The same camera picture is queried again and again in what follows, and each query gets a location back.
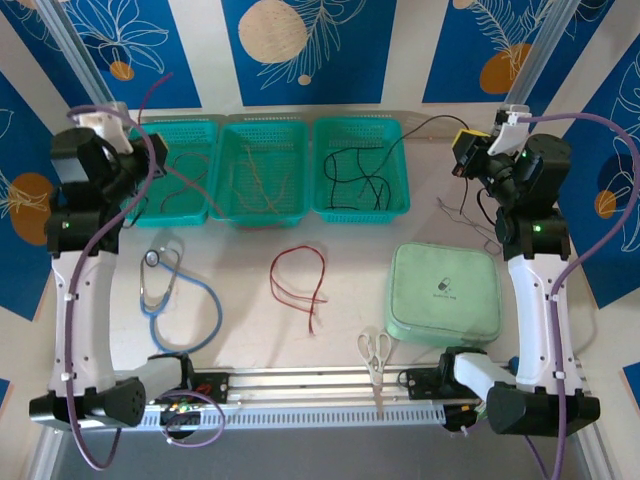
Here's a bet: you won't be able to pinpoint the blue stethoscope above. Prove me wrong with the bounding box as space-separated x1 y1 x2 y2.
138 238 225 353

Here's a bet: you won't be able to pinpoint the aluminium frame post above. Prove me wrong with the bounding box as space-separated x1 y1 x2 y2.
34 0 132 146
488 0 571 146

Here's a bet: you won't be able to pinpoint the grey metal object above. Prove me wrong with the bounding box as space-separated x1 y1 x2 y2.
488 106 532 157

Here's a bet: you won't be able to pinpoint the pale green medicine bag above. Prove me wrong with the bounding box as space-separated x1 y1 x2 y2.
384 241 503 346

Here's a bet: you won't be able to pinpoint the slotted grey cable duct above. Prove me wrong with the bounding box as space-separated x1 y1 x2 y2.
134 403 447 433

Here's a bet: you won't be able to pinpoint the yellow cable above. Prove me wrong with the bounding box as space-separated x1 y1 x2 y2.
234 189 281 214
229 167 294 206
244 143 281 217

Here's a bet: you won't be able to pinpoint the teal plastic basket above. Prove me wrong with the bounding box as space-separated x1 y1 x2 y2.
311 117 412 225
122 119 221 229
208 118 311 229

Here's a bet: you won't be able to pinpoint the white scissors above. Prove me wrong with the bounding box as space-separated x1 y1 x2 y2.
356 328 393 389

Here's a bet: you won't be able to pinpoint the bent metal wire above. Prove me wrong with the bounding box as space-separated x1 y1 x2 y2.
437 197 501 254

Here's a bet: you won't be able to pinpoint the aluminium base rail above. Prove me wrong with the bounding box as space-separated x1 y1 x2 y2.
112 367 589 407

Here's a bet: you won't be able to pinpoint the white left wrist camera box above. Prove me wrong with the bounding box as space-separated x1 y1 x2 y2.
74 102 135 154

